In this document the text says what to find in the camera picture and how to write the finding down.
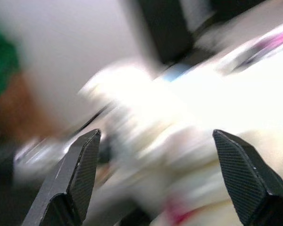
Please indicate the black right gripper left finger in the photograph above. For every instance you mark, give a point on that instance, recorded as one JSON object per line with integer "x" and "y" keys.
{"x": 70, "y": 183}

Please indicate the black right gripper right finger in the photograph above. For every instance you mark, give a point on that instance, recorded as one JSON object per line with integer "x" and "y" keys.
{"x": 247, "y": 183}

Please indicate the cream cartoon print blanket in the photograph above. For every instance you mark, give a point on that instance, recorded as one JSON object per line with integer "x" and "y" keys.
{"x": 191, "y": 113}

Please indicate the green fuzzy object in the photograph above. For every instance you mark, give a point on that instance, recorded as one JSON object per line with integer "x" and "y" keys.
{"x": 2, "y": 61}

